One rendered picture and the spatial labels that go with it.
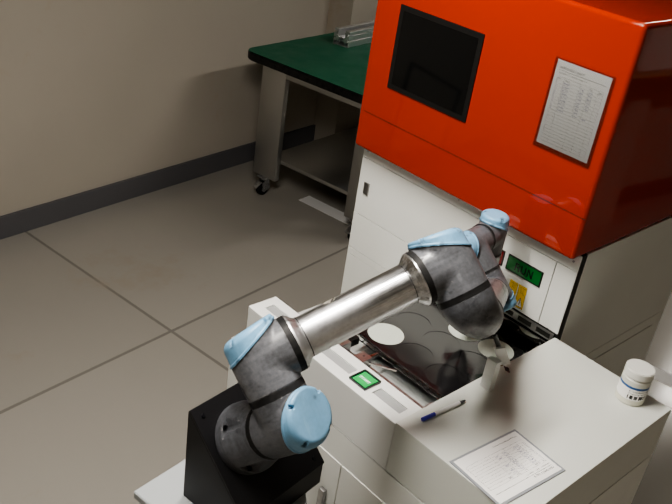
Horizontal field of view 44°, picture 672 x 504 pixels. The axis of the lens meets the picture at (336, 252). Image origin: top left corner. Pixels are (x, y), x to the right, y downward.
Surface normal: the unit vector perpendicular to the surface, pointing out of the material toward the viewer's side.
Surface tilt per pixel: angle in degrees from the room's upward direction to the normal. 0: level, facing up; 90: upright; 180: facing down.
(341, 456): 90
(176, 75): 90
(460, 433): 0
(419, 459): 90
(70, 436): 0
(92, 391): 0
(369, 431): 90
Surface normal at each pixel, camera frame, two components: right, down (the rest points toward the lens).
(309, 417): 0.69, -0.22
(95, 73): 0.76, 0.40
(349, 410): -0.74, 0.24
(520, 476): 0.14, -0.87
